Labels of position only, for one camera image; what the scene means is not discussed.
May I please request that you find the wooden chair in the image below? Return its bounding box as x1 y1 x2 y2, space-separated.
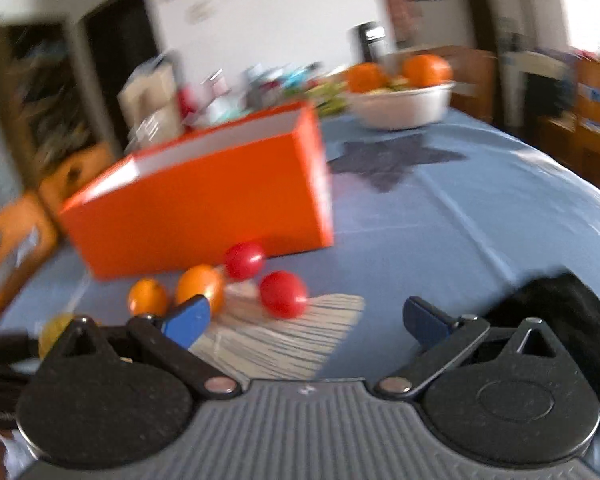
0 192 58 321

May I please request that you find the dark cloth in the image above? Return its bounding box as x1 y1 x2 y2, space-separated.
485 272 600 411

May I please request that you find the yellow cherry tomato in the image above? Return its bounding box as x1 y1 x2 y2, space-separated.
39 313 76 358

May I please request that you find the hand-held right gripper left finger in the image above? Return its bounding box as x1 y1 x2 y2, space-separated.
37 294 243 401

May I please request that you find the red cherry tomato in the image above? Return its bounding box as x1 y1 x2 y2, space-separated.
223 241 267 282
259 270 309 318

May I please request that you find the large orange cherry tomato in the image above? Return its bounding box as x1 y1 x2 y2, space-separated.
176 264 226 313

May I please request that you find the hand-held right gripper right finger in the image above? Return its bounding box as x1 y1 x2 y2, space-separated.
375 296 561 401

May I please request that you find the blue star-print tablecloth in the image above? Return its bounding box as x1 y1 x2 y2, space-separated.
0 105 600 480

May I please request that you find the orange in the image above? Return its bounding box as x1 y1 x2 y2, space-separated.
347 62 388 93
402 54 453 87

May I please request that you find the wooden bookshelf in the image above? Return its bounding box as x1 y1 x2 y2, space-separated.
535 57 600 186

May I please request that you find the white and brown carton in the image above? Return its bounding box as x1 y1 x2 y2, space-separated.
117 62 181 146

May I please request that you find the small orange cherry tomato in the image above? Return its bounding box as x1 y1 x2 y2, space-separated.
127 279 169 317

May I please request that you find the orange cardboard box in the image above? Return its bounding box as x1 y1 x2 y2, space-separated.
57 100 336 281

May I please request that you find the white bowl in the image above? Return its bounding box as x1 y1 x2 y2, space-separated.
347 80 456 131

